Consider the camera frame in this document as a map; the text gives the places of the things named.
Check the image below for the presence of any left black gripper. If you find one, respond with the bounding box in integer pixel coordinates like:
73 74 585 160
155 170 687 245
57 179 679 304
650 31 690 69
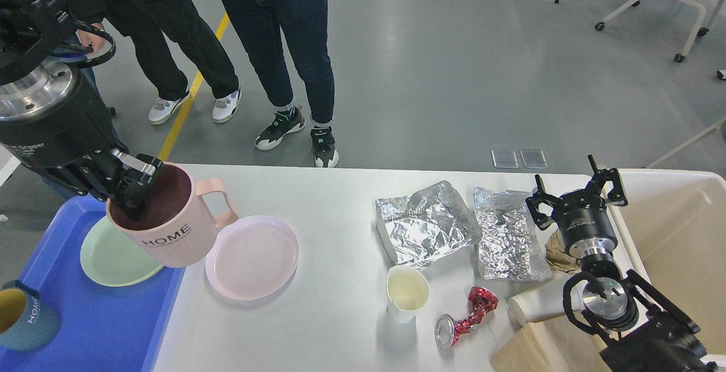
1 60 163 221

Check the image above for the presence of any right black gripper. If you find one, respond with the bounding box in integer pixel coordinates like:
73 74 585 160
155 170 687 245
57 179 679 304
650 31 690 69
525 154 628 260

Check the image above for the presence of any pink mug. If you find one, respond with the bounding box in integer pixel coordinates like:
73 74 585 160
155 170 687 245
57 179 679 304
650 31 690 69
106 163 239 268

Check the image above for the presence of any dark teal mug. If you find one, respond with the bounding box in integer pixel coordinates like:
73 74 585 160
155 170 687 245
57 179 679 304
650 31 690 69
1 280 61 352

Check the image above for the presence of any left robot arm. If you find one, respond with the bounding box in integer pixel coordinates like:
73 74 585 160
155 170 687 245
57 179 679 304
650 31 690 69
1 0 163 220

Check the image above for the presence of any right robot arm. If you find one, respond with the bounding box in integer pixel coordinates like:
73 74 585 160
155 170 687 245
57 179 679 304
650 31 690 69
526 155 718 371

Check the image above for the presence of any crumpled brown paper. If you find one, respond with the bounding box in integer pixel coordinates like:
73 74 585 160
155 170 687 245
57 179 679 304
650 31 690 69
545 230 581 276

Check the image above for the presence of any right floor plate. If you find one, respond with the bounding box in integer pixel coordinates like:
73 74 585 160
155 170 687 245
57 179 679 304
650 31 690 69
520 149 548 170

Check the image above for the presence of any floor plate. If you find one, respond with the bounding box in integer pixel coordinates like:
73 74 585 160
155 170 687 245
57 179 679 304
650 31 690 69
492 148 519 170
520 149 548 170

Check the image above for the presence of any narrow crumpled foil sheet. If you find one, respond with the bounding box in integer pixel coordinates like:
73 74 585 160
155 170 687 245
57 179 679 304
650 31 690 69
474 188 553 282

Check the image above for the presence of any green plate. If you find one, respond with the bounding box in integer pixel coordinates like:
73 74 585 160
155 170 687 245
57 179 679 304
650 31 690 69
80 216 163 288

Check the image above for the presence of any left floor plate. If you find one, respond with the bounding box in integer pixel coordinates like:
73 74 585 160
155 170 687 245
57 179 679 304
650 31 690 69
492 148 519 170

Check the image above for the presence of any beige plastic bin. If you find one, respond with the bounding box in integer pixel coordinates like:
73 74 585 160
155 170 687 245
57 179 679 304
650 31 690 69
614 170 725 370

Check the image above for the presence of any lying white paper cup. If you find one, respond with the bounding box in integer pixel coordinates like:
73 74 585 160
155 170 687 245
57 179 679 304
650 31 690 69
508 271 570 326

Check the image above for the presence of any white side table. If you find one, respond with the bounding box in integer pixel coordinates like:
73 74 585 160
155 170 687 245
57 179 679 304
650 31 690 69
0 148 20 185

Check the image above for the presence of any pink plate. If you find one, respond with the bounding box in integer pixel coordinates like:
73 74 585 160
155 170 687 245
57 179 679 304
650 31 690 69
205 215 300 301

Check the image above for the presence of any large crumpled foil sheet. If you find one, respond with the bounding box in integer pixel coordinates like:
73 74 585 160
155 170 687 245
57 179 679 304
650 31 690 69
374 180 482 270

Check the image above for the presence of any blue plastic tray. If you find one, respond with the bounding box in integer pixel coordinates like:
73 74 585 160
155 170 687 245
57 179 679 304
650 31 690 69
1 196 184 371

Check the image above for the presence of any person in grey sweater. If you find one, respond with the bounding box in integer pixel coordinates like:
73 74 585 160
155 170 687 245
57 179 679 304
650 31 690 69
104 0 241 124

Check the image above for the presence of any crushed red can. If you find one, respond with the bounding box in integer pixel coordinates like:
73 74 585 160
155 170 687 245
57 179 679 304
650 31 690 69
434 286 500 348

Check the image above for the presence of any person in blue jeans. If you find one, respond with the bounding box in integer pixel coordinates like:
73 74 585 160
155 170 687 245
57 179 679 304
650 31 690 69
42 0 107 201

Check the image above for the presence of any upright white paper cup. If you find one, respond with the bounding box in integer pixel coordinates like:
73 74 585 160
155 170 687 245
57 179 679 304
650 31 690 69
386 265 430 323

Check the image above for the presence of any person in dark jeans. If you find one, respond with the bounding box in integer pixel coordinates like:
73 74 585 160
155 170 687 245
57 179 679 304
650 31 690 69
221 0 340 168

